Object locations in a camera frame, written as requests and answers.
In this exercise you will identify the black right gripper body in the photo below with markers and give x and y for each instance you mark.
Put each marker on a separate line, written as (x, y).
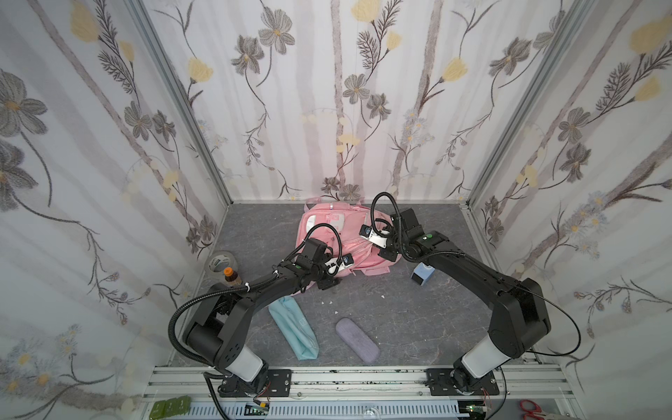
(392, 248)

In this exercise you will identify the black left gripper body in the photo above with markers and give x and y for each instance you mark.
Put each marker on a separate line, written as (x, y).
(325, 276)

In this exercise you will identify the pink student backpack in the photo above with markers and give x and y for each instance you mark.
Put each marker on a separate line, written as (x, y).
(346, 220)

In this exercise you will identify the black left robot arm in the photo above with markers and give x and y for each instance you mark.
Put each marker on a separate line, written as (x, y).
(212, 328)

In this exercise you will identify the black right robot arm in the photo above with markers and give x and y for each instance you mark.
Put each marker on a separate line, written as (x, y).
(519, 310)

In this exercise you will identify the light blue stamp device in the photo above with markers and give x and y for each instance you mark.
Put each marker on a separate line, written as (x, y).
(422, 273)

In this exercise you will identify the teal pencil pouch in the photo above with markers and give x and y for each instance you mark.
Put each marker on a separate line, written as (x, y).
(295, 328)

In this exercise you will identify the purple glasses case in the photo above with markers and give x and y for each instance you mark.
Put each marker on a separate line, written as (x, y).
(355, 338)

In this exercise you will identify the orange cap brown bottle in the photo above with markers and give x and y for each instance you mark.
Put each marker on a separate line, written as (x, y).
(232, 278)

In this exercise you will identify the white tape roll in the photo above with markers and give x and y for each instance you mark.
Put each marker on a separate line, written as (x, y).
(218, 263)

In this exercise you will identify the green connector block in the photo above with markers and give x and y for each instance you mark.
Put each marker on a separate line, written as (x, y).
(170, 408)

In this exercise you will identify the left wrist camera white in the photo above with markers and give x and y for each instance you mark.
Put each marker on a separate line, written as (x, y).
(338, 264)

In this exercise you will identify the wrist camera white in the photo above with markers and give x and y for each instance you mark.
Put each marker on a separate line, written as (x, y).
(379, 240)
(338, 264)

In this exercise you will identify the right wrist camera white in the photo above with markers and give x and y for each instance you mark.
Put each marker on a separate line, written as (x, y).
(379, 240)

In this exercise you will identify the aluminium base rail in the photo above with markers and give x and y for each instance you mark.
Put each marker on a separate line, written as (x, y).
(413, 392)

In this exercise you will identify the red handled scissors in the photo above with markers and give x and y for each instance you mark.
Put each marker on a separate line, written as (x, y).
(531, 410)

